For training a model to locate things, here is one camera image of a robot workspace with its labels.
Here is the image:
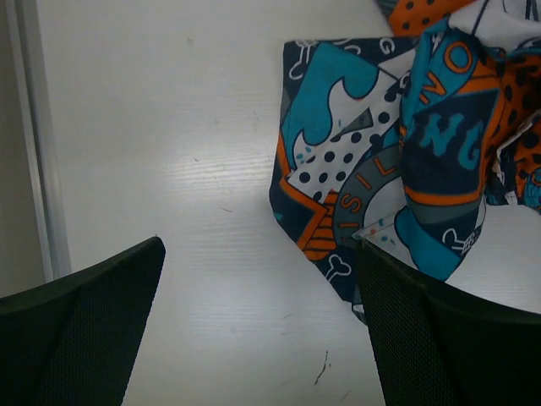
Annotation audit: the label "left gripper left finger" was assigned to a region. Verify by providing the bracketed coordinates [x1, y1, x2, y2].
[1, 236, 166, 405]

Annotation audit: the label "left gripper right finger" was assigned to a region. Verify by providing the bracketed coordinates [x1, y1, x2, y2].
[358, 240, 540, 405]

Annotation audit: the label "colourful patterned shorts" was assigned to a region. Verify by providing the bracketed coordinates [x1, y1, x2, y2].
[269, 1, 540, 318]

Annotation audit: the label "aluminium table edge rail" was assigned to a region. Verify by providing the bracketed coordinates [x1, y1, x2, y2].
[6, 1, 72, 283]

